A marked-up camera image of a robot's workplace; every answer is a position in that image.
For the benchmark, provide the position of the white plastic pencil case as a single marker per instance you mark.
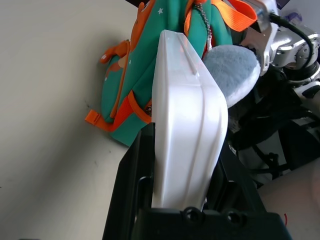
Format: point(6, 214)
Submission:
point(182, 120)

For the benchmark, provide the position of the grey white plush toy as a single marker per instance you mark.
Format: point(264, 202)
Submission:
point(232, 67)

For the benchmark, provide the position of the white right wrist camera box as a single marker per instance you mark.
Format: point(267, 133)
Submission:
point(267, 37)

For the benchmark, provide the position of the teal and orange backpack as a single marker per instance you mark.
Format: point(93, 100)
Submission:
point(147, 50)

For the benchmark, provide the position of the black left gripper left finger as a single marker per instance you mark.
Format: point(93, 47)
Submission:
point(132, 180)

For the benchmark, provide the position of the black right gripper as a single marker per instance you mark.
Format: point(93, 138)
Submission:
point(275, 125)

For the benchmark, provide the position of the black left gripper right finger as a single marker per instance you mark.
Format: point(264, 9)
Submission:
point(232, 190)

